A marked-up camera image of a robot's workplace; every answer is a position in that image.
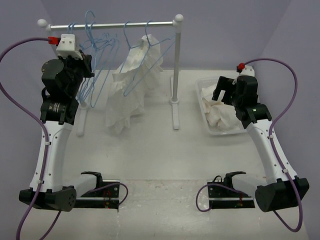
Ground white skirt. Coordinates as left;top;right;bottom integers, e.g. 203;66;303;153
200;84;241;132
104;33;165;136

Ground light blue hangers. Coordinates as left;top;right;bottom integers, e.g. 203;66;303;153
77;10;120;108

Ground white hanging skirt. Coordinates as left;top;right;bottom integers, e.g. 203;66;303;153
104;33;165;136

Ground white perforated plastic basket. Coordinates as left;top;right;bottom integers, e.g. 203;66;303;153
195;76;246;136

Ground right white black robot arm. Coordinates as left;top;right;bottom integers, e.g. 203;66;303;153
212;75;310;212

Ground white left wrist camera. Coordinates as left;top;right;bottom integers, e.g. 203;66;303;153
56;34;83;60

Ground light blue skirt hanger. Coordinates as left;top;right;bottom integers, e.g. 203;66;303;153
119;21;149;80

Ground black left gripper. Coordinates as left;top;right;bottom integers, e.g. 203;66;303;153
58;48;95;96

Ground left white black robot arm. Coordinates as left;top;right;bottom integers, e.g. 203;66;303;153
19;50;104;212

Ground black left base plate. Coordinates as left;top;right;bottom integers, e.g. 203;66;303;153
74;180;120;210

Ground white right rack post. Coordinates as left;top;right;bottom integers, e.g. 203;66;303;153
169;14;184;131

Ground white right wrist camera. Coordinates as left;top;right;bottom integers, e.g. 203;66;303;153
236;63;255;77

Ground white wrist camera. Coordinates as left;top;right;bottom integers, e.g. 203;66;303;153
56;34;83;60
236;63;255;77

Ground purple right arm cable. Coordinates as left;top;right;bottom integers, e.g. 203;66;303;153
195;58;305;232

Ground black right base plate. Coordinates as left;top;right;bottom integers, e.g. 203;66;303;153
207;171;255;210

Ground silver clothes rack rail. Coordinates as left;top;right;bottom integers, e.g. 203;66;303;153
46;20;175;32

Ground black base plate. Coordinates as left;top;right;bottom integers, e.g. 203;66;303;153
207;171;255;210
74;180;120;210

